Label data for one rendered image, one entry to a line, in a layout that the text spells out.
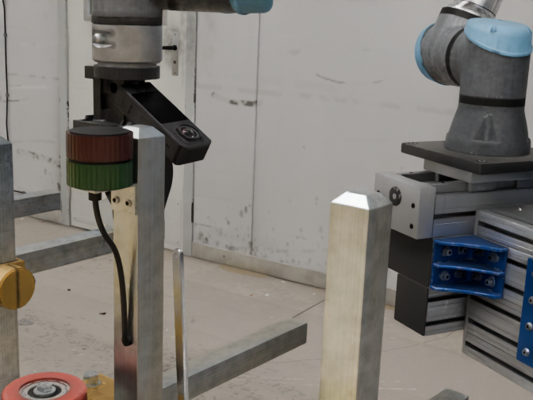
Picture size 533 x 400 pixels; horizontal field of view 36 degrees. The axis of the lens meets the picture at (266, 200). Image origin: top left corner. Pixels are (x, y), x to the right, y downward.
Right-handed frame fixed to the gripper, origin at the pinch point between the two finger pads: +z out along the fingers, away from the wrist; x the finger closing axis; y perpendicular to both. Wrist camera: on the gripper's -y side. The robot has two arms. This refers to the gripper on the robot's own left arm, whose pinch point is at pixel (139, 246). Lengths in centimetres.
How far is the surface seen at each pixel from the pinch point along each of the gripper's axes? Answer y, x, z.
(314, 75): 154, -239, 2
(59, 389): -5.3, 14.9, 10.3
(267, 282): 168, -228, 101
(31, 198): 44.4, -15.8, 4.8
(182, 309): -8.0, 1.2, 5.0
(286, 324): -3.8, -22.7, 14.7
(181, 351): -9.2, 2.4, 9.1
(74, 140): -9.0, 15.4, -14.8
